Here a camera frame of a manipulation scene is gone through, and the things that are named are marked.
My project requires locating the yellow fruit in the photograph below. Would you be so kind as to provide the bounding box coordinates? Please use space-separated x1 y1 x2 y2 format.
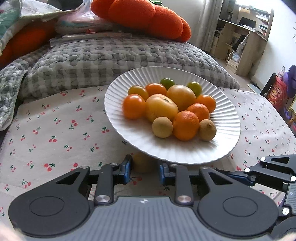
132 152 159 174

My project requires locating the beige longan fruit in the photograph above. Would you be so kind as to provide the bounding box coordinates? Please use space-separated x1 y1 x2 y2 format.
199 119 217 141
152 116 173 138

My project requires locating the orange mandarin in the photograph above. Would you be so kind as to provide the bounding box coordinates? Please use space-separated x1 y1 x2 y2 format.
173 110 200 141
187 103 210 121
196 94 216 113

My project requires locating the orange cherry tomato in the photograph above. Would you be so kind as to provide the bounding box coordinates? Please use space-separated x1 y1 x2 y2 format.
122 94 145 120

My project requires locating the small orange-yellow tomato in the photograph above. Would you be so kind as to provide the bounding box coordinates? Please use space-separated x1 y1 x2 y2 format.
128 85 149 101

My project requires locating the brownish green tomato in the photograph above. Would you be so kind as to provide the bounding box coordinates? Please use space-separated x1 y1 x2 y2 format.
187 81 202 97

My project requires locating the white ribbed plate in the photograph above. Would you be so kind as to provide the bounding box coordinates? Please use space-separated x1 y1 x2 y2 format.
104 67 241 164

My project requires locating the cherry print cloth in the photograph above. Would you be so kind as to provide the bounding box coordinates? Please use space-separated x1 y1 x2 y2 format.
1 86 295 225

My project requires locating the large yellow tomato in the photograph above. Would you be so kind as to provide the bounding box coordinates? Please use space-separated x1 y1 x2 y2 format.
166 84 196 111
145 94 179 122

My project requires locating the red bag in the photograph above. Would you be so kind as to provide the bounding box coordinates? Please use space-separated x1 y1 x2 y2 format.
260 71 295 120

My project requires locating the grey checkered quilt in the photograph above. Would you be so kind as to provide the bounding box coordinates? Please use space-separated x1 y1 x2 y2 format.
1 36 240 130

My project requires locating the wooden desk shelf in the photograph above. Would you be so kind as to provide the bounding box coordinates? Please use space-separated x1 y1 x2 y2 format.
211 4 274 76

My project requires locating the orange pumpkin cushion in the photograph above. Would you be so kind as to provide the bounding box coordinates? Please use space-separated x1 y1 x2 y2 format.
90 0 192 42

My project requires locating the folded pink cloth stack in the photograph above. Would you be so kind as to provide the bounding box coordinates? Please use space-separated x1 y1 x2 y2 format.
55 2 132 38

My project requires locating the grey curtain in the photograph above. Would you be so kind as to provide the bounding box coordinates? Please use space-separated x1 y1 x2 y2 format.
195 0 223 52

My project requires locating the floral beige cloth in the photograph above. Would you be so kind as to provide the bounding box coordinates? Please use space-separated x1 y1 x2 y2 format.
18 1 86 19

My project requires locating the green patterned pillow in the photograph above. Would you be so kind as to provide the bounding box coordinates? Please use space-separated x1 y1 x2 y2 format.
1 8 25 55

